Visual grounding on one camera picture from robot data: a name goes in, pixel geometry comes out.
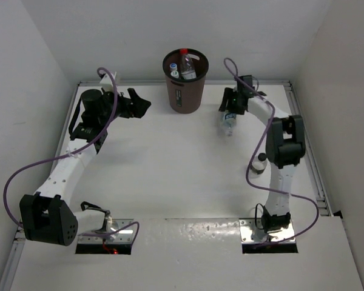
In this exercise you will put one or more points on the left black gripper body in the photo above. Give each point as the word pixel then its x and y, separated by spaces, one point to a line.
pixel 104 117

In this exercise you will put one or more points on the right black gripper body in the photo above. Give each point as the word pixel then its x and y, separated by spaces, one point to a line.
pixel 239 110

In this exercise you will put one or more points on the blue-label clear water bottle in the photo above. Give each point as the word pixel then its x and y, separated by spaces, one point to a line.
pixel 228 121

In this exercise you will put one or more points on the red-label clear water bottle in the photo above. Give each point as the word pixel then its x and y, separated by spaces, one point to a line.
pixel 187 65

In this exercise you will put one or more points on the green-label clear water bottle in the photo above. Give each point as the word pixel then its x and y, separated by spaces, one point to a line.
pixel 175 74

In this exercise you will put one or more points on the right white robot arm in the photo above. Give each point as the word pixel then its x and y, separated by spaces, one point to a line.
pixel 284 149

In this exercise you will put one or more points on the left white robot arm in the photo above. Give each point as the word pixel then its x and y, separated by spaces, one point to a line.
pixel 46 215

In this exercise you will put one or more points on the brown plastic waste bin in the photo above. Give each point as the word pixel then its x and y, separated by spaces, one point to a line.
pixel 185 95

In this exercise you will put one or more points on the small black-cap clear bottle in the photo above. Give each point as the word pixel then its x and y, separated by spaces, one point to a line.
pixel 259 164

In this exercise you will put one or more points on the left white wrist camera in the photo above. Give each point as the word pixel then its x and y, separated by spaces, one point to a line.
pixel 106 82

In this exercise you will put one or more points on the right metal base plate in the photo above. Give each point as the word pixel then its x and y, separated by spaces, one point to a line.
pixel 252 234

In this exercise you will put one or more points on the metal base plate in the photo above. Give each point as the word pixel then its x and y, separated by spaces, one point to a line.
pixel 123 232
pixel 252 234

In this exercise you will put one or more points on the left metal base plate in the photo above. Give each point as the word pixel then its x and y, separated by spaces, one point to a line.
pixel 123 232

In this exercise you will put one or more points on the aluminium frame rail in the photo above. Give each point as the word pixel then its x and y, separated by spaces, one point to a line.
pixel 321 193

